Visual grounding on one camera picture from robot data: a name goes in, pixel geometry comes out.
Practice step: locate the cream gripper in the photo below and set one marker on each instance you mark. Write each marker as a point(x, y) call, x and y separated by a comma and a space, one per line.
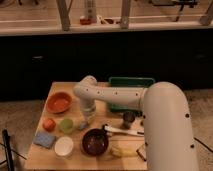
point(88, 109)

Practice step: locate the grey-blue towel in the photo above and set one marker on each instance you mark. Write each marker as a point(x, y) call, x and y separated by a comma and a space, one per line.
point(83, 125)

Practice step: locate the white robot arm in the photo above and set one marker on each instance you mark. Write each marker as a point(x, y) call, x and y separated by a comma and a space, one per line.
point(168, 129)

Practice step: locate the orange bowl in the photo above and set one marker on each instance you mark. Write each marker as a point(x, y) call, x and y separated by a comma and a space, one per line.
point(58, 102)

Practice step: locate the green cup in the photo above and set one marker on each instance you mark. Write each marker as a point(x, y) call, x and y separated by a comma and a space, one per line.
point(66, 126)

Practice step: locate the dark brown bowl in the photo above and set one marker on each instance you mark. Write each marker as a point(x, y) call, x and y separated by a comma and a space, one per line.
point(95, 142)

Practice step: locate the green plastic tray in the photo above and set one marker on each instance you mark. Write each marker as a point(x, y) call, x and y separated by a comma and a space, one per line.
point(140, 82)

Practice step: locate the orange fruit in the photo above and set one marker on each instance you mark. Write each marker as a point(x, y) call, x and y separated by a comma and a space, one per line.
point(49, 124)

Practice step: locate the dark metal cup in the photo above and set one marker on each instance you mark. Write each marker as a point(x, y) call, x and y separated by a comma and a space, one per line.
point(128, 119)

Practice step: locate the white cup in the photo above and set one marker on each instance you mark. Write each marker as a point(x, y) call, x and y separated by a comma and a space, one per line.
point(64, 146)

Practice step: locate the yellow banana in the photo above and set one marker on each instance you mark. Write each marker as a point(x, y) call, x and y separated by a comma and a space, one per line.
point(122, 152)

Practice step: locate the blue sponge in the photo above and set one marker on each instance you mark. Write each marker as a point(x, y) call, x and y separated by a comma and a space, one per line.
point(44, 139)

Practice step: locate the wooden block brush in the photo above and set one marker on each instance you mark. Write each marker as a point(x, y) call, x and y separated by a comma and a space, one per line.
point(141, 152)

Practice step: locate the red bowl on shelf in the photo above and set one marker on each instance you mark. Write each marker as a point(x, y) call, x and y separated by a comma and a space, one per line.
point(84, 21)

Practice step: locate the black stand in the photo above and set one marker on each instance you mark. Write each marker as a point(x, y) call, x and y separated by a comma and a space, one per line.
point(6, 143)

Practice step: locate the white handled brush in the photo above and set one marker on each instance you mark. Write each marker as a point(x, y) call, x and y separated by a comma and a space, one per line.
point(122, 131)

